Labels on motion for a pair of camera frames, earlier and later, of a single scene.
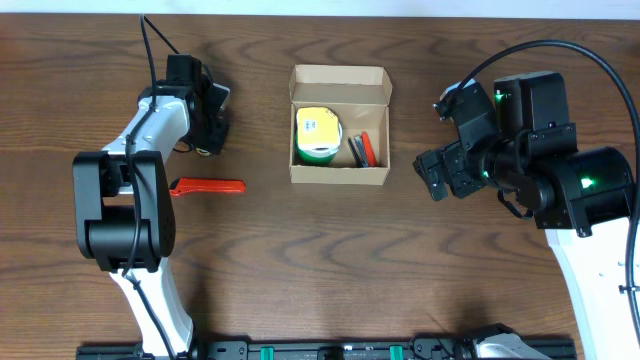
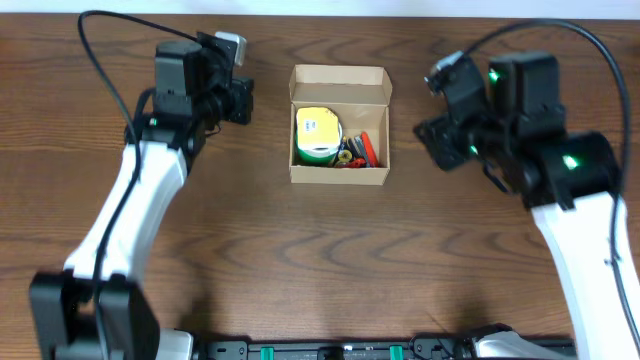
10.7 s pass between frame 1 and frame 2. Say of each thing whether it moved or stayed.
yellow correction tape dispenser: moved
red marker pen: stayed
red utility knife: moved
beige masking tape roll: stayed
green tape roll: stayed
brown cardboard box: stayed
